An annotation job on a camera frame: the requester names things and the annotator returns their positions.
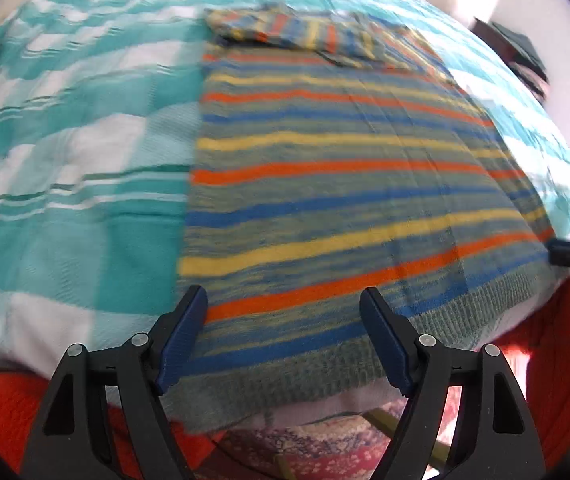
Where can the dark wooden nightstand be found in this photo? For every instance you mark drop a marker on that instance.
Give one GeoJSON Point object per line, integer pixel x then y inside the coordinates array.
{"type": "Point", "coordinates": [498, 43]}

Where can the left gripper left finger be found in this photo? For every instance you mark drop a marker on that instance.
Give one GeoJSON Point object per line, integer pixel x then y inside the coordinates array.
{"type": "Point", "coordinates": [71, 437]}

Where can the red patterned rug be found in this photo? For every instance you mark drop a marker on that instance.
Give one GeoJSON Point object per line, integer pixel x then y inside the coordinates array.
{"type": "Point", "coordinates": [348, 447]}

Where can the striped knit sweater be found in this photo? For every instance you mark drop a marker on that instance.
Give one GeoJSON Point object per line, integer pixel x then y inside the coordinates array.
{"type": "Point", "coordinates": [336, 153]}

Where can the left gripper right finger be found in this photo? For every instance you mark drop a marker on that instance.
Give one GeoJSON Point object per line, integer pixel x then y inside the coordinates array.
{"type": "Point", "coordinates": [494, 435]}

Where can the person's orange trousers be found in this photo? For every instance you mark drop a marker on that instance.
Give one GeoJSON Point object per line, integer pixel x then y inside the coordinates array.
{"type": "Point", "coordinates": [545, 337]}

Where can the teal checked bed sheet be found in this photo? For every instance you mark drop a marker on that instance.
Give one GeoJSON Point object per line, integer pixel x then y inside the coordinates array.
{"type": "Point", "coordinates": [99, 115]}

